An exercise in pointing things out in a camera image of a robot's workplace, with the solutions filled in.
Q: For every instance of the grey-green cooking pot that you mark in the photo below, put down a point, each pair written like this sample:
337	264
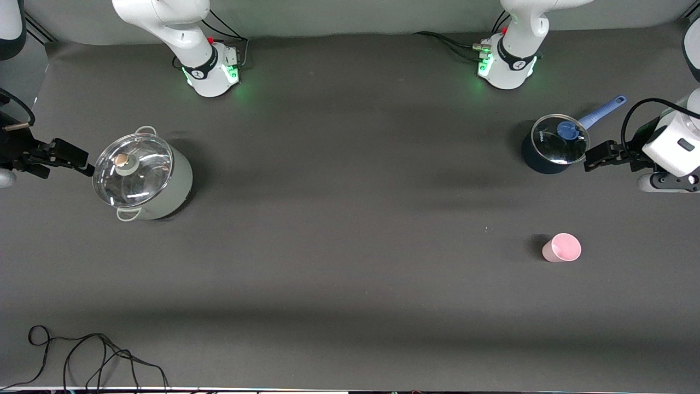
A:
175	186

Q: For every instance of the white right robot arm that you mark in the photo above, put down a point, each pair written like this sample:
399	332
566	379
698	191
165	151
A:
205	71

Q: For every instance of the glass lid blue knob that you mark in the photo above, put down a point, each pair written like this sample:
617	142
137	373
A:
552	148

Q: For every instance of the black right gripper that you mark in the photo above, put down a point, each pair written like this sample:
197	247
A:
12	148

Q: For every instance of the glass pot lid brass knob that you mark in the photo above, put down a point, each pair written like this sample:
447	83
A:
136	180

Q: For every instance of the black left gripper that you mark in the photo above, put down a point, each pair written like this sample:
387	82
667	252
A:
637	148

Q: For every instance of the dark blue saucepan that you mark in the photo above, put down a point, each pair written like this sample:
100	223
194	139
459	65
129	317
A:
541	164

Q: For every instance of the pink plastic cup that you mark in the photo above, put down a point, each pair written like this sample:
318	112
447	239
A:
563	249

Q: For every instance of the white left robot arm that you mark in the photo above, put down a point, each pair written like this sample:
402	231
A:
514	65

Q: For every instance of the dark grey table mat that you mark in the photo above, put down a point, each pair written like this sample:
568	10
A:
350	273

